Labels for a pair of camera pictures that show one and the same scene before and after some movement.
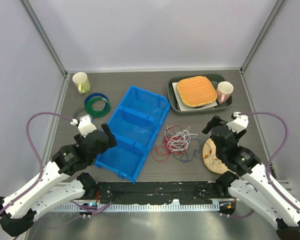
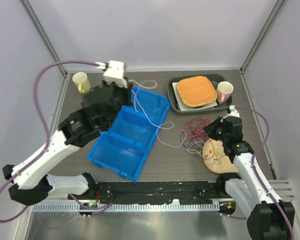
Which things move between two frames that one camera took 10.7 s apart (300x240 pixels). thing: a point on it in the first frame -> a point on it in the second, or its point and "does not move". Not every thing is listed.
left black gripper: (112, 142) -> (128, 91)
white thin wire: (178, 140) -> (140, 87)
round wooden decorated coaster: (211, 159) does not move
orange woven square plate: (196, 90) does not move
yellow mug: (81, 81) does not move
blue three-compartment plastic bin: (135, 124) does not move
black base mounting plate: (145, 193) does not move
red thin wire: (174, 142) -> (194, 131)
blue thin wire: (194, 145) -> (181, 141)
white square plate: (181, 107) does not move
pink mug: (224, 91) does not move
